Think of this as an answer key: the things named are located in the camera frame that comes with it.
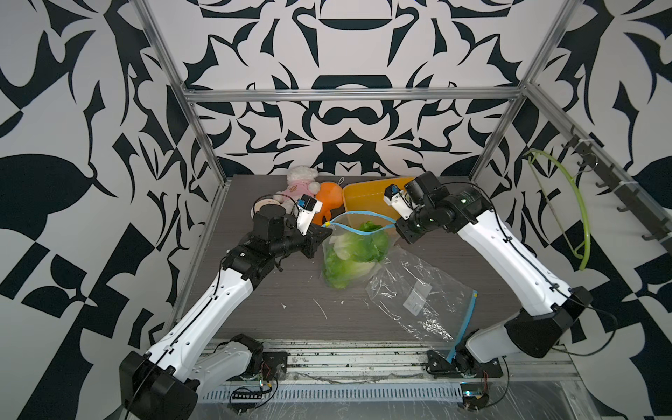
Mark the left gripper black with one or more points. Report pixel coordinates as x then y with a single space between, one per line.
312 239

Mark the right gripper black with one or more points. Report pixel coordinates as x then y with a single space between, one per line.
407 235

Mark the chinese cabbage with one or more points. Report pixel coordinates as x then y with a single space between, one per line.
372 246
338 270

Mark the clear zipper bag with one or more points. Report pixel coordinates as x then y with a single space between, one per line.
349 222
426 302

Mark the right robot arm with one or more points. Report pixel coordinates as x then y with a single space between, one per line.
549 306

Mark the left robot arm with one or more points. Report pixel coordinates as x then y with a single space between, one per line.
168 380

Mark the small pink alarm clock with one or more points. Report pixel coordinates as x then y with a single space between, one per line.
261 203

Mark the white teddy bear pink shirt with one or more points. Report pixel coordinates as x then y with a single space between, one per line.
301 180

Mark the orange plush toy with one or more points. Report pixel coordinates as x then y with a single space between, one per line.
330 195

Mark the yellow plastic tray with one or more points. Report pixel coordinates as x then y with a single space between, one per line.
369 196

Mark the black hook rack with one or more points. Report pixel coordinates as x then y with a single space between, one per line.
632 194

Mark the left small circuit board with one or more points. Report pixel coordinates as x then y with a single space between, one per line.
244 399

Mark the small circuit board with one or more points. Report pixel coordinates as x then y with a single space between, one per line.
475 397
244 399

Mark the right small circuit board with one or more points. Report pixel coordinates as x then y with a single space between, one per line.
475 397

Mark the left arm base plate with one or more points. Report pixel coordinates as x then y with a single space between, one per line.
268 366

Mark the green hoop on wall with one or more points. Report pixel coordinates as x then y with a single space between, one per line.
583 250

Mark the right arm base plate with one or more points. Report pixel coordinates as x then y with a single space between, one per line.
460 365

